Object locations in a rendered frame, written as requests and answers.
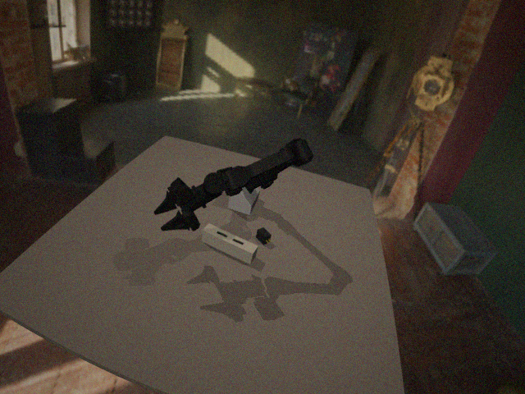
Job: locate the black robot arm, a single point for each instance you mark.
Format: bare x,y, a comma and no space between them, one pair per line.
261,173

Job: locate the black two-prong plug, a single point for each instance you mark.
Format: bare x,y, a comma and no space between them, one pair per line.
263,235

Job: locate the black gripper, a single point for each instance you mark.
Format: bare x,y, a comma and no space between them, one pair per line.
187,219

